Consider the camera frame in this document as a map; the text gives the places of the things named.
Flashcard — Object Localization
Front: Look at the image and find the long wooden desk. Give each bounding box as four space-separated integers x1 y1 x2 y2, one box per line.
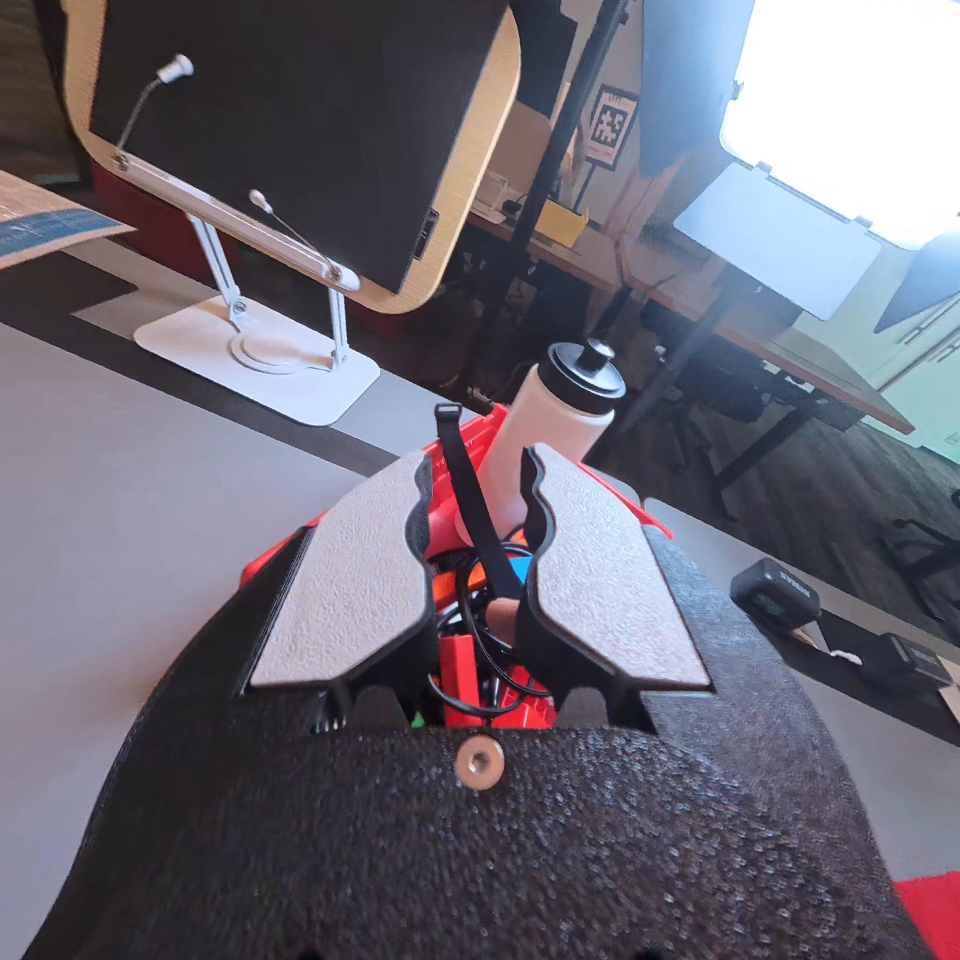
465 210 918 519

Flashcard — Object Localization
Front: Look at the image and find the person's right hand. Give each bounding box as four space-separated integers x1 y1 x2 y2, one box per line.
483 596 522 650

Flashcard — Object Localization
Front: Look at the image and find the black white marker sign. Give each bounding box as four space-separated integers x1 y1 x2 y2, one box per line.
583 84 640 172

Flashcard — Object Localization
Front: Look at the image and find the black strap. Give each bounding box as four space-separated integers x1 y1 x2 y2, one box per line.
435 402 526 601

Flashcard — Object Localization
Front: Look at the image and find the red toy brick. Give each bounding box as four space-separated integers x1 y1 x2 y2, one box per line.
438 633 483 730

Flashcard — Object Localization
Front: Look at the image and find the white cable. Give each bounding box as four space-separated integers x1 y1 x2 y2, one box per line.
821 622 867 669

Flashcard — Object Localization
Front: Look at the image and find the printed paper sheet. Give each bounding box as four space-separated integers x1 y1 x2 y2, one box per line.
0 168 138 273

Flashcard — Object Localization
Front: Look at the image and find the black power adapter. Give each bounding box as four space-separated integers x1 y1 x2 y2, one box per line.
729 557 824 640
861 632 955 693

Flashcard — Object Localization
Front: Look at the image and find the white board stand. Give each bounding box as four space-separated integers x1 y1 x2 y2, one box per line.
111 54 382 429

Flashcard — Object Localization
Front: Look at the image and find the white bottle black cap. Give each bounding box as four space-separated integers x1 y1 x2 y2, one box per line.
453 337 628 550

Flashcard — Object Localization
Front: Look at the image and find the black cable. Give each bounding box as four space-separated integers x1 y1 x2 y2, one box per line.
427 547 558 720

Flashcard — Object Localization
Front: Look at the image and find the studio light panel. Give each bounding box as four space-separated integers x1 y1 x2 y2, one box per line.
641 0 960 335

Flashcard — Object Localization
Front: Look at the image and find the yellow plastic bin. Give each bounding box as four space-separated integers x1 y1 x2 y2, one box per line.
534 198 591 250

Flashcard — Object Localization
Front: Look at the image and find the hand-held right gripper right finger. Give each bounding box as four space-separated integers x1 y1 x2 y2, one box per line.
516 441 714 735

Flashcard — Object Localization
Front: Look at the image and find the black wood-framed board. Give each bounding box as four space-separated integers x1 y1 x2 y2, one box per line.
60 0 524 316

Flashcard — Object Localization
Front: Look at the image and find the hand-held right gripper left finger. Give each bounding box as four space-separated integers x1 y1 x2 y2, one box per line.
247 450 440 710

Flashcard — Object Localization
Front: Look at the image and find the black light stand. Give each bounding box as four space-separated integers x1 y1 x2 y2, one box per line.
480 0 631 376

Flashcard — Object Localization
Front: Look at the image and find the red plastic bin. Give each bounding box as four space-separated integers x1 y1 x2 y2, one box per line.
892 870 960 960
240 403 654 732

